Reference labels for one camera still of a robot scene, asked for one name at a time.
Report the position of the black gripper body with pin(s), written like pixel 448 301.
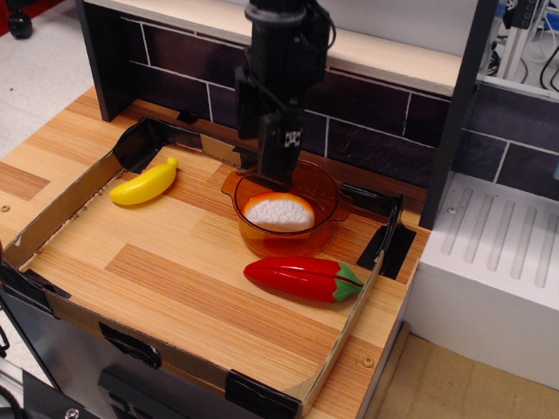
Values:
pixel 286 57

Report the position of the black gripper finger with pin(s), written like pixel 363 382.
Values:
pixel 280 138

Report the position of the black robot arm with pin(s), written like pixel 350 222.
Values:
pixel 287 57

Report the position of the orange transparent plastic pot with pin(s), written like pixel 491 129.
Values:
pixel 310 182

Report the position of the cardboard fence with black tape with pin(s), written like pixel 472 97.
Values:
pixel 158 292

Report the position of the light wooden shelf ledge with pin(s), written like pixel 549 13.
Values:
pixel 362 55

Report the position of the yellow toy banana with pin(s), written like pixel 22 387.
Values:
pixel 146 186

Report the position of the red toy chili pepper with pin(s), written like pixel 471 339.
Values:
pixel 311 278

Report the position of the white sink drainboard unit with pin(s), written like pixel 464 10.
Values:
pixel 487 283

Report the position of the black caster wheel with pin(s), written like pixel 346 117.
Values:
pixel 19 22

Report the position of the dark grey vertical post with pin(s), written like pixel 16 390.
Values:
pixel 459 112

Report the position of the dark grey left post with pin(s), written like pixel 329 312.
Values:
pixel 107 50

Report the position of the white metal frame with cables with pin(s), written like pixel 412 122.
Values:
pixel 521 51

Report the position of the black bracket with screw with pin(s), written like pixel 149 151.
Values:
pixel 117 400

